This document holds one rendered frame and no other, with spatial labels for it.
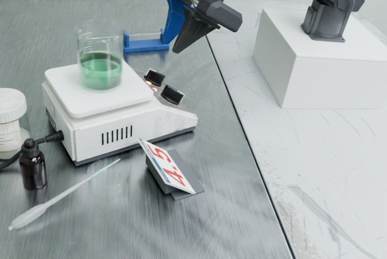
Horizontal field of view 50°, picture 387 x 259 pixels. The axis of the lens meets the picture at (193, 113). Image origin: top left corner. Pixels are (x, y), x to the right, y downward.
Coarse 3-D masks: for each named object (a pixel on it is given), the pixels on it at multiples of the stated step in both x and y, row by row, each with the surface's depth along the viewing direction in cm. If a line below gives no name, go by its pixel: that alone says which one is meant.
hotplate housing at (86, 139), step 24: (48, 96) 58; (72, 120) 53; (96, 120) 54; (120, 120) 56; (144, 120) 58; (168, 120) 61; (192, 120) 64; (72, 144) 54; (96, 144) 56; (120, 144) 58
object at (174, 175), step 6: (150, 144) 58; (150, 150) 56; (156, 150) 57; (162, 150) 59; (156, 156) 55; (162, 156) 57; (162, 162) 55; (168, 162) 57; (162, 168) 53; (168, 168) 55; (174, 168) 57; (168, 174) 53; (174, 174) 54; (180, 174) 56; (174, 180) 53; (180, 180) 54; (186, 186) 54
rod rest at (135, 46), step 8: (128, 40) 83; (136, 40) 87; (144, 40) 88; (152, 40) 88; (160, 40) 88; (128, 48) 84; (136, 48) 85; (144, 48) 85; (152, 48) 86; (160, 48) 87; (168, 48) 88
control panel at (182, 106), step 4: (136, 72) 67; (140, 72) 68; (140, 76) 66; (144, 80) 65; (148, 84) 64; (152, 84) 66; (164, 84) 70; (152, 88) 63; (156, 88) 65; (160, 88) 66; (156, 92) 63; (160, 92) 64; (156, 96) 61; (160, 96) 62; (160, 100) 60; (164, 100) 62; (164, 104) 60; (168, 104) 61; (172, 104) 62; (180, 104) 64; (184, 104) 66; (176, 108) 61; (180, 108) 62; (184, 108) 64; (188, 108) 65; (192, 112) 64
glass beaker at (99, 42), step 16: (80, 32) 55; (96, 32) 57; (112, 32) 57; (80, 48) 53; (96, 48) 52; (112, 48) 53; (80, 64) 54; (96, 64) 53; (112, 64) 54; (80, 80) 56; (96, 80) 55; (112, 80) 55
